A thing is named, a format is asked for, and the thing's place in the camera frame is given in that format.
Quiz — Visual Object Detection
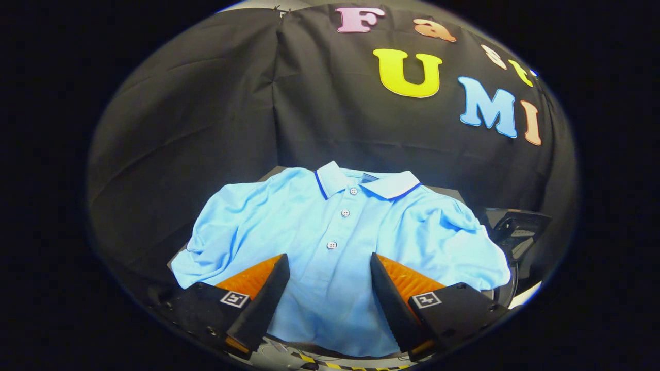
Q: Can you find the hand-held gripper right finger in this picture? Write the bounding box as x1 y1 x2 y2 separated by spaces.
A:
370 252 511 362

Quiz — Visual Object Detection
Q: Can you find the yellow black striped tape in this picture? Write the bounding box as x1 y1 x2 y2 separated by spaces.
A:
296 353 413 371

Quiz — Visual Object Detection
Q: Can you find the white flat board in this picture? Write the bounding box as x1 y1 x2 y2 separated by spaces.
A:
509 281 543 310

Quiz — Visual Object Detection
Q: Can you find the light blue polo shirt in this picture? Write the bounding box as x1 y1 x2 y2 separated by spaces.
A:
170 161 512 358

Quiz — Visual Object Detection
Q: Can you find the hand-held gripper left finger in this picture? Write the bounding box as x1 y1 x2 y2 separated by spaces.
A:
150 254 291 360

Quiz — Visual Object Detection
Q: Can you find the grey cabinet with black top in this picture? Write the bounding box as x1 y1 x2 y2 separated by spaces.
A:
166 166 465 274

